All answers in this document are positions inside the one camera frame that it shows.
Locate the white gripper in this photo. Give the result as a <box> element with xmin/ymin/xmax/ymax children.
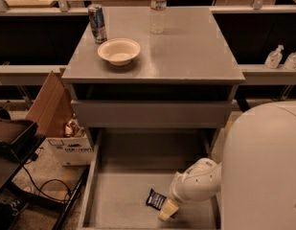
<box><xmin>158</xmin><ymin>172</ymin><xmax>198</xmax><ymax>221</ymax></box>

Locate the blue rxbar snack bar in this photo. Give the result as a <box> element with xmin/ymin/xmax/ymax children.
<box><xmin>146</xmin><ymin>189</ymin><xmax>167</xmax><ymax>211</ymax></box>

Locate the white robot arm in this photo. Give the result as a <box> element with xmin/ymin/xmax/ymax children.
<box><xmin>159</xmin><ymin>101</ymin><xmax>296</xmax><ymax>230</ymax></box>

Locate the open grey middle drawer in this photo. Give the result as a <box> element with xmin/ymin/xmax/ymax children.
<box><xmin>79</xmin><ymin>128</ymin><xmax>221</xmax><ymax>230</ymax></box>

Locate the closed grey top drawer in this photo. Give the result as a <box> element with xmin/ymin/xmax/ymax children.
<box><xmin>71</xmin><ymin>101</ymin><xmax>232</xmax><ymax>128</ymax></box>

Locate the white printed cardboard box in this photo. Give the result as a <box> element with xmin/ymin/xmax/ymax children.
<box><xmin>47</xmin><ymin>137</ymin><xmax>94</xmax><ymax>166</ymax></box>

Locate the black cart with tray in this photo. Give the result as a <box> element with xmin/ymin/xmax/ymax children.
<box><xmin>0</xmin><ymin>107</ymin><xmax>88</xmax><ymax>230</ymax></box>

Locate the brown cardboard box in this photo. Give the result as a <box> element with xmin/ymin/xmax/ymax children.
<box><xmin>26</xmin><ymin>72</ymin><xmax>73</xmax><ymax>138</ymax></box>

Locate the white paper bowl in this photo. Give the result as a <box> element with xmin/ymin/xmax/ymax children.
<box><xmin>98</xmin><ymin>38</ymin><xmax>141</xmax><ymax>66</ymax></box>

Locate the left hand sanitizer bottle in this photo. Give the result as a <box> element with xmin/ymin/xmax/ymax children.
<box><xmin>264</xmin><ymin>45</ymin><xmax>284</xmax><ymax>69</ymax></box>

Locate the hand sanitizer bottle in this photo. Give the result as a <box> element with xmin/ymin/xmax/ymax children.
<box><xmin>284</xmin><ymin>52</ymin><xmax>296</xmax><ymax>71</ymax></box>
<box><xmin>264</xmin><ymin>45</ymin><xmax>284</xmax><ymax>69</ymax></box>

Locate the right hand sanitizer bottle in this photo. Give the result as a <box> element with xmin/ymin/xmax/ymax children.
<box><xmin>284</xmin><ymin>52</ymin><xmax>296</xmax><ymax>71</ymax></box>

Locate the blue silver energy drink can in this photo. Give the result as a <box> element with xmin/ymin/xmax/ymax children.
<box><xmin>88</xmin><ymin>4</ymin><xmax>107</xmax><ymax>44</ymax></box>

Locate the clear plastic water bottle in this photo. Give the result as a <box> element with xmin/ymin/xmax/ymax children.
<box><xmin>149</xmin><ymin>0</ymin><xmax>167</xmax><ymax>34</ymax></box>

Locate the black cable on floor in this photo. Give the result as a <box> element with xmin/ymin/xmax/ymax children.
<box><xmin>22</xmin><ymin>165</ymin><xmax>81</xmax><ymax>204</ymax></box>

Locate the grey metal shelf rail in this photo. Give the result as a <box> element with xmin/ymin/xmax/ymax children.
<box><xmin>0</xmin><ymin>65</ymin><xmax>66</xmax><ymax>85</ymax></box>

